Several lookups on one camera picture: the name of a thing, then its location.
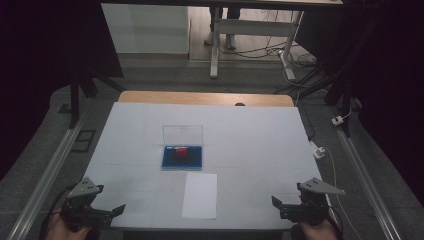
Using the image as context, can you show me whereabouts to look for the black stand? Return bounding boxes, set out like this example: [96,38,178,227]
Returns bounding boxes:
[67,64,127,132]

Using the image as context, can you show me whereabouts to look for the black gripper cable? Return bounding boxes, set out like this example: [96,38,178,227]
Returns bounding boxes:
[39,182,79,240]
[328,205,345,240]

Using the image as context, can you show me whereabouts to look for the person's right hand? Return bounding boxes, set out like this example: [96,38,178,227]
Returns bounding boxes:
[297,216,338,240]

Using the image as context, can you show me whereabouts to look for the white paper sheet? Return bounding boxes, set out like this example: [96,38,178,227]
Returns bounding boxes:
[181,171,219,221]

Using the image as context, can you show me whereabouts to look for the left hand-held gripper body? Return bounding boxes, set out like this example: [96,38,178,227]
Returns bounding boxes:
[59,177,115,232]

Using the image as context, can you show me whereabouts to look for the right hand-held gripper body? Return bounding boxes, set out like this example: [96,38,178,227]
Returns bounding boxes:
[280,177,346,226]

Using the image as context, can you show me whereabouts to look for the bundle of floor cables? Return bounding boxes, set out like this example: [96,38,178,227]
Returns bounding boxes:
[218,9,329,96]

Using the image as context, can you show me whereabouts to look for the person's left hand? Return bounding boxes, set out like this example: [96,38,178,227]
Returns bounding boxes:
[44,211,93,240]

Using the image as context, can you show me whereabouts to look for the white panel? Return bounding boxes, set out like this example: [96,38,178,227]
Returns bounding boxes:
[101,3,191,55]

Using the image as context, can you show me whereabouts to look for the white cable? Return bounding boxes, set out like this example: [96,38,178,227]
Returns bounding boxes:
[323,146,365,240]

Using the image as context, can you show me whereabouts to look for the black floor frame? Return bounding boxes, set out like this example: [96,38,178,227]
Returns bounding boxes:
[70,129,97,154]

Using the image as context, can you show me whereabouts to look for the white power adapter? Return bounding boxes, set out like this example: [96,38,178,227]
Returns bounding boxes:
[310,141,327,160]

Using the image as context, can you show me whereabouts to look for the aluminium rail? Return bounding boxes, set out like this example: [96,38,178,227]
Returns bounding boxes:
[334,128,405,240]
[5,114,87,240]

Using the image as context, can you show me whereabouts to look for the white table frame legs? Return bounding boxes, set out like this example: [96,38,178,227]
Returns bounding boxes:
[186,0,344,81]

